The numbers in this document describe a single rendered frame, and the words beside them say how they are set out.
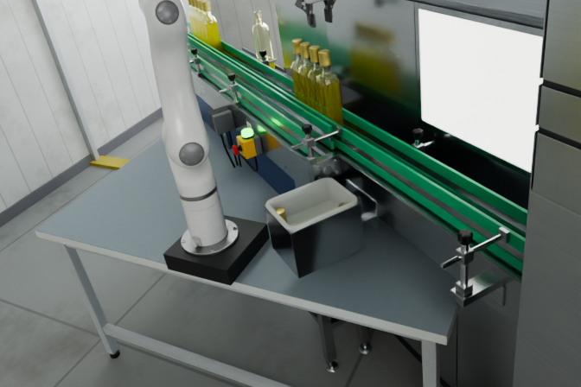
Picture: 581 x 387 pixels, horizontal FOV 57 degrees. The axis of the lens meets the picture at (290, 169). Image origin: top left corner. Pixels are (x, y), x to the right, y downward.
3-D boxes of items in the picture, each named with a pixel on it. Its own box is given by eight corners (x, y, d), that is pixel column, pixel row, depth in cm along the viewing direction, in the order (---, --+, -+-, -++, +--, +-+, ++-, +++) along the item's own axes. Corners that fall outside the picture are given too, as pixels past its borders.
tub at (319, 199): (363, 225, 153) (360, 199, 148) (294, 256, 145) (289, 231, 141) (332, 199, 167) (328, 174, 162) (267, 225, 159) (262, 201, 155)
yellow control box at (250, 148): (264, 154, 199) (260, 136, 196) (245, 161, 197) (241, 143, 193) (256, 148, 205) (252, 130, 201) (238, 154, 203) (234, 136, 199)
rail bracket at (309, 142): (345, 152, 164) (341, 115, 157) (296, 171, 158) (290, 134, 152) (340, 149, 166) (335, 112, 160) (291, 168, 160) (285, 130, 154)
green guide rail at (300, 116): (335, 149, 167) (331, 125, 163) (331, 149, 167) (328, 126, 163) (175, 39, 308) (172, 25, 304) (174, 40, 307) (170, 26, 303)
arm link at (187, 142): (204, 147, 168) (216, 169, 155) (165, 155, 165) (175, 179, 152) (176, -21, 144) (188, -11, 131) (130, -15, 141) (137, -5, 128)
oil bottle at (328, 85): (345, 134, 175) (339, 72, 165) (330, 139, 173) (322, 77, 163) (336, 128, 180) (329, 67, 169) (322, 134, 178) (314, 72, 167)
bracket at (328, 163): (342, 174, 166) (340, 155, 163) (316, 185, 163) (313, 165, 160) (336, 170, 169) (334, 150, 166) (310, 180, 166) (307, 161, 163)
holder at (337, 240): (380, 240, 159) (377, 196, 151) (298, 278, 150) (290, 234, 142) (349, 214, 172) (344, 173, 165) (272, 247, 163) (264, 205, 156)
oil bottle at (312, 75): (336, 128, 180) (329, 67, 169) (322, 133, 178) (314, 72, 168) (328, 123, 184) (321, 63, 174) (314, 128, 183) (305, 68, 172)
